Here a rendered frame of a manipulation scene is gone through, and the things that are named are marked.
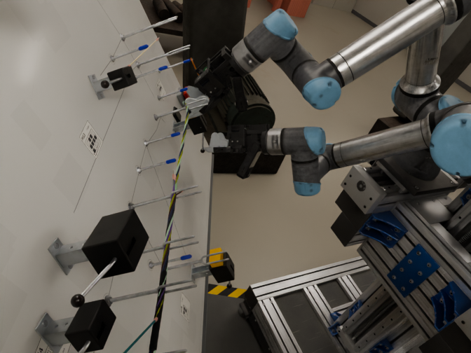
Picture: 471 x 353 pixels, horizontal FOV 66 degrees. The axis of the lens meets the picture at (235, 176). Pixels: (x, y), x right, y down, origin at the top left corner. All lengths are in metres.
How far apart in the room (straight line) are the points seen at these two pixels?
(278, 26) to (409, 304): 0.95
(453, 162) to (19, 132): 0.76
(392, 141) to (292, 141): 0.26
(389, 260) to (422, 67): 0.62
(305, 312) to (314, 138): 1.16
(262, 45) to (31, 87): 0.51
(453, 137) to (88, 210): 0.68
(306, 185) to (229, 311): 1.15
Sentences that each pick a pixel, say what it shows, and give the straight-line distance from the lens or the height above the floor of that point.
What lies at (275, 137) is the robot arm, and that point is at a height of 1.20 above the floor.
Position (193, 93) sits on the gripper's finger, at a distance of 1.03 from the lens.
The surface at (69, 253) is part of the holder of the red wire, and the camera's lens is 0.51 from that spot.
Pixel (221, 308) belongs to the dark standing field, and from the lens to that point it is 2.02.
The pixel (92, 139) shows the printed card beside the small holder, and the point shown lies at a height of 1.29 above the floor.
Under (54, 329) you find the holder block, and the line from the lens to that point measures 0.50.
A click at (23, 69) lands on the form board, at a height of 1.41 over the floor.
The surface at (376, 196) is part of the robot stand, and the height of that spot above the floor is 1.10.
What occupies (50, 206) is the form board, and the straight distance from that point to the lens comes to 0.54.
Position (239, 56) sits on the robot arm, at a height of 1.37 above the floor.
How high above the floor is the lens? 1.70
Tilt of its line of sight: 38 degrees down
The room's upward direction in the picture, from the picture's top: 22 degrees clockwise
